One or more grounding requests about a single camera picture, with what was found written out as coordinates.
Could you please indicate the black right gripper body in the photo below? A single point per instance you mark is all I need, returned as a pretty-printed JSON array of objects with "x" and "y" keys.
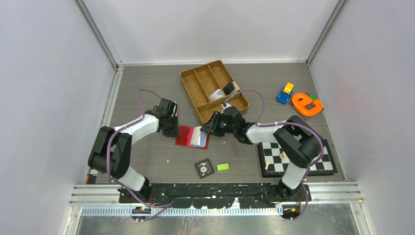
[{"x": 222, "y": 127}]

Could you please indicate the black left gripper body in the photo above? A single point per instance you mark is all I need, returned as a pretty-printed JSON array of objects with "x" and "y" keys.
[{"x": 172, "y": 127}]

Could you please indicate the red leather card holder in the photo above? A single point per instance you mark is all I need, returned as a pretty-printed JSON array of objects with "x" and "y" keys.
[{"x": 192, "y": 137}]

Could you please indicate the black credit card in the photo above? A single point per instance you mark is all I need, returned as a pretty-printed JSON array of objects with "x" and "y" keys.
[{"x": 229, "y": 88}]

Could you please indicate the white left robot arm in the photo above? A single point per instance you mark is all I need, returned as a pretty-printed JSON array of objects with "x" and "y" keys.
[{"x": 111, "y": 151}]

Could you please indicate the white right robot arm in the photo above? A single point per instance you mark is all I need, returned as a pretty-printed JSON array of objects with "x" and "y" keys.
[{"x": 302, "y": 145}]

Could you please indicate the poker chip in black case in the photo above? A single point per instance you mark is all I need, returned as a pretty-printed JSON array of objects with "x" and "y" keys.
[{"x": 204, "y": 168}]

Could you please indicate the woven wicker divided tray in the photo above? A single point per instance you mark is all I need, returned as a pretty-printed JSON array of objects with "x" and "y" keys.
[{"x": 207, "y": 86}]

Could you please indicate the green rectangular block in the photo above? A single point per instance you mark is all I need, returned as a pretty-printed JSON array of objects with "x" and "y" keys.
[{"x": 223, "y": 167}]

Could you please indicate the blue toy brick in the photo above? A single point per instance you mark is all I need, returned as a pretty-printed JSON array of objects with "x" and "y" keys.
[{"x": 284, "y": 97}]

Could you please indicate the black white chessboard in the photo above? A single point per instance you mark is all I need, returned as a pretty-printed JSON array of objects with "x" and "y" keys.
[{"x": 269, "y": 152}]

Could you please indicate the wooden chess piece upper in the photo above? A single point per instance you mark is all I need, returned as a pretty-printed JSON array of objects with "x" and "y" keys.
[{"x": 283, "y": 155}]

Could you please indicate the yellow toy brick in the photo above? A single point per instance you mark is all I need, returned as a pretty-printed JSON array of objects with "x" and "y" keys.
[{"x": 288, "y": 88}]

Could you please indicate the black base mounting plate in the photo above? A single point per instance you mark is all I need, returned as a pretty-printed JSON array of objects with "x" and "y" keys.
[{"x": 216, "y": 195}]

